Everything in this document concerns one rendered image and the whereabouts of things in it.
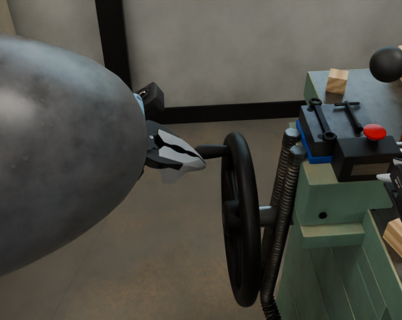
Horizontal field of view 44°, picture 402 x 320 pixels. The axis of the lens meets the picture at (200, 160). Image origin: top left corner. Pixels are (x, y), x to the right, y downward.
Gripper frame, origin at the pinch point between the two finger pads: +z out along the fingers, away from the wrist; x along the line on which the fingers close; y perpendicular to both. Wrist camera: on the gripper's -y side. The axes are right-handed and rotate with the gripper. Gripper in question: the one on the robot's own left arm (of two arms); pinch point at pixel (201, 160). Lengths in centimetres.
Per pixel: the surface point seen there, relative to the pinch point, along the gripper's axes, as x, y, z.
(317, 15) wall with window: -124, 7, 70
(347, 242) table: 12.8, -4.8, 21.6
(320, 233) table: 12.4, -4.3, 16.9
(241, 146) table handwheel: 1.5, -6.1, 3.4
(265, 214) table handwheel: 4.3, 2.9, 13.6
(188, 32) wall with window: -124, 37, 28
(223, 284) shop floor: -36, 74, 55
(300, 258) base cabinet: -7.8, 22.7, 40.0
